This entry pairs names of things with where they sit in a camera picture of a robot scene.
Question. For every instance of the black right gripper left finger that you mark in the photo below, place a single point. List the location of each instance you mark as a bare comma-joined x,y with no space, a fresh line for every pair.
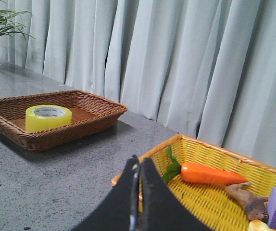
119,210

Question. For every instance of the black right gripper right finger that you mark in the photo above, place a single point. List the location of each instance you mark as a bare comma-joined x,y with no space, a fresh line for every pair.
162,211

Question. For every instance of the yellow tape roll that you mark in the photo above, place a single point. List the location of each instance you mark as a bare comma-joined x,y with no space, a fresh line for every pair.
45,117

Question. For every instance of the yellow woven basket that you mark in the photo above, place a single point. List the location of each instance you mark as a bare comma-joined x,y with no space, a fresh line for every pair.
209,202

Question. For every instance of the orange plastic carrot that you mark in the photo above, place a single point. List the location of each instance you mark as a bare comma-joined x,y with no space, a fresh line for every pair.
198,173

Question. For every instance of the brown toy animal figure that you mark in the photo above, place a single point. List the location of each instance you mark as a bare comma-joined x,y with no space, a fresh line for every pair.
253,205

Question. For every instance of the pale yellow toy piece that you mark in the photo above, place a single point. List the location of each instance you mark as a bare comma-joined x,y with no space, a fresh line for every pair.
258,225

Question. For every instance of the white curtain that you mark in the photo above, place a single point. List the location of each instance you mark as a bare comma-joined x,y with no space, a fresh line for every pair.
205,68

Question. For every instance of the green potted plant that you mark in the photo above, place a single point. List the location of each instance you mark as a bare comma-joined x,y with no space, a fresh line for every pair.
11,22

